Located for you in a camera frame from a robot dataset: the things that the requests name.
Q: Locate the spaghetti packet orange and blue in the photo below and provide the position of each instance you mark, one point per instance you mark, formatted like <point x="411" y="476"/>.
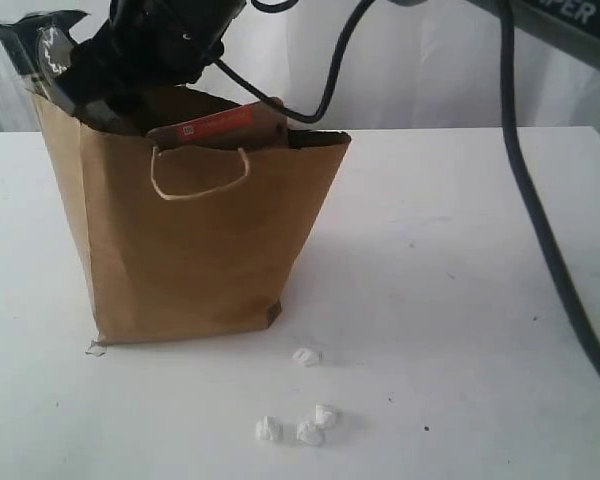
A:
<point x="20" y="39"/>

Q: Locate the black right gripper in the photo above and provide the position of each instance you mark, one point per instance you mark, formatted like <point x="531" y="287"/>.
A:
<point x="143" y="45"/>

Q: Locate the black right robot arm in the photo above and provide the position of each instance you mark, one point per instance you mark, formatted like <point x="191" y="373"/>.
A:
<point x="571" y="26"/>

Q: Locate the brown paper shopping bag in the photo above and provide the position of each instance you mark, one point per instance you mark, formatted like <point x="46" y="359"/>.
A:
<point x="190" y="242"/>

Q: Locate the white lump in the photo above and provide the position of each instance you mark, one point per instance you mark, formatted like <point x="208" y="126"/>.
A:
<point x="269" y="429"/>
<point x="306" y="357"/>
<point x="326" y="416"/>
<point x="310" y="434"/>

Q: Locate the torn white paper scrap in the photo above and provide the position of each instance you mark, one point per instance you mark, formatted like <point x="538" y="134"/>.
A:
<point x="96" y="349"/>

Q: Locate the brown kraft stand-up pouch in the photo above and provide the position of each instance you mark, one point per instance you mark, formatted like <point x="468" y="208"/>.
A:
<point x="251" y="127"/>

